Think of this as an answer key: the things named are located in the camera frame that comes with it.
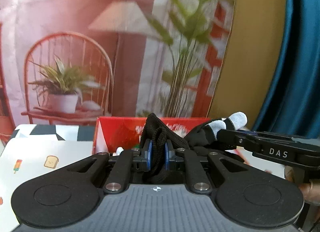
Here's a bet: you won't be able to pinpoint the person's right hand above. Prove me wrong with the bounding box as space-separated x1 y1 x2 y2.
299 179 320 205

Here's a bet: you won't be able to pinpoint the black glove grey fingertips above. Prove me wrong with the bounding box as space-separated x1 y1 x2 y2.
140 113 248 184

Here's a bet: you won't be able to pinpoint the food print table mat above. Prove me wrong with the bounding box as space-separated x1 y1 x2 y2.
0 138 96 232

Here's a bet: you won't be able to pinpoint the geometric patterned tablecloth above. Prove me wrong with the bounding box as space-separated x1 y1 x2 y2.
11 124 97 143

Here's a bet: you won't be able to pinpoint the printed room scene backdrop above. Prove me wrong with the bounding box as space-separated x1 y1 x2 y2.
0 0 238 142

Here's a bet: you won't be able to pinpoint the teal curtain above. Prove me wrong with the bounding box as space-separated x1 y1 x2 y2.
250 0 320 140

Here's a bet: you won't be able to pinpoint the red cardboard box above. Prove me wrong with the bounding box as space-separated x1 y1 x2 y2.
92 116 227 156

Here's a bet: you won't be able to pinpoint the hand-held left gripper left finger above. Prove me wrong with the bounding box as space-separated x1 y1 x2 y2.
66 139 153 194

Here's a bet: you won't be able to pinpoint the wooden panel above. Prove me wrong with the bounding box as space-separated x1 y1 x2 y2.
206 0 288 125

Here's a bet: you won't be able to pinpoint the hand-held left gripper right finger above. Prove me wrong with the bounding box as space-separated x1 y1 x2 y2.
164 139 247 194

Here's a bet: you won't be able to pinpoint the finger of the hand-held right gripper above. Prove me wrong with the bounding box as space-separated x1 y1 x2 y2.
236 127 258 137
216 128 260 153

